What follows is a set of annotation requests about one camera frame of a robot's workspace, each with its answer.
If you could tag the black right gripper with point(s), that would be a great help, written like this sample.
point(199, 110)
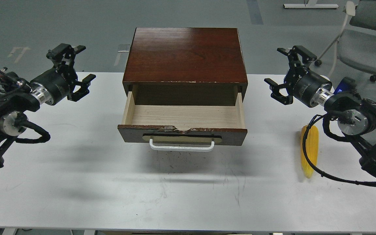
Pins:
point(306, 86)

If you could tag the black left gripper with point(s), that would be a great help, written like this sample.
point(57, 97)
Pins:
point(59, 82)

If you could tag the yellow corn cob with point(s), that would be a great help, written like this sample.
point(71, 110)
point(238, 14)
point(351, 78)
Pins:
point(312, 149)

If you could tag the wooden drawer with white handle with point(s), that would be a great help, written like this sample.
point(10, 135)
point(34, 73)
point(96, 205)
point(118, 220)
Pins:
point(184, 127)

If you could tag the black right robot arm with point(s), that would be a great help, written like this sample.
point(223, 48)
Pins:
point(349, 118)

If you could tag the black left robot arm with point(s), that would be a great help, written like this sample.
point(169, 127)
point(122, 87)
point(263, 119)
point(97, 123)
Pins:
point(18, 95)

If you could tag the grey office chair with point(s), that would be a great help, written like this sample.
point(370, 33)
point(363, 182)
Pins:
point(355, 45)

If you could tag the dark wooden cabinet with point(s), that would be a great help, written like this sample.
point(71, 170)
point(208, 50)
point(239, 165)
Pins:
point(185, 55)

